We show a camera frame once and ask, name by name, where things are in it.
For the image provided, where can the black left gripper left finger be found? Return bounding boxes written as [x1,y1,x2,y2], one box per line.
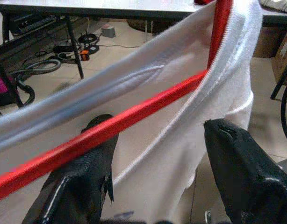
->
[22,113,120,224]

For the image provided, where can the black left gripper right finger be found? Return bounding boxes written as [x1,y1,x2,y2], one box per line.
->
[203,118,287,224]

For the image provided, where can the white sheer shirt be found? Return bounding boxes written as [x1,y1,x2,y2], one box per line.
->
[0,0,263,224]

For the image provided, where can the red plastic hanger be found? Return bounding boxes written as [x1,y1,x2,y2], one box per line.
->
[0,0,233,203]

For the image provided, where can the brown cardboard box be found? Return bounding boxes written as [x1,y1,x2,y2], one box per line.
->
[272,29,287,84]

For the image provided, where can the orange black device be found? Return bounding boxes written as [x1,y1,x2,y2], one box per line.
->
[79,49,91,62]

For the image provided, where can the white denim trousers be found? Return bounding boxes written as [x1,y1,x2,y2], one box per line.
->
[257,0,287,15]

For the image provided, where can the black curved cable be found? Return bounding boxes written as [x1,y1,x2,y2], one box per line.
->
[280,80,287,148]

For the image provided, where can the black flexible hose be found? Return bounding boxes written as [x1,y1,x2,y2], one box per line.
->
[16,78,36,107]

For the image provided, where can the grey flexible hose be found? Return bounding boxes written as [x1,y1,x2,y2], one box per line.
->
[10,58,62,77]

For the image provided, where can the coiled black cable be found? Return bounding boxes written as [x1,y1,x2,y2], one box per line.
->
[77,33,99,45]

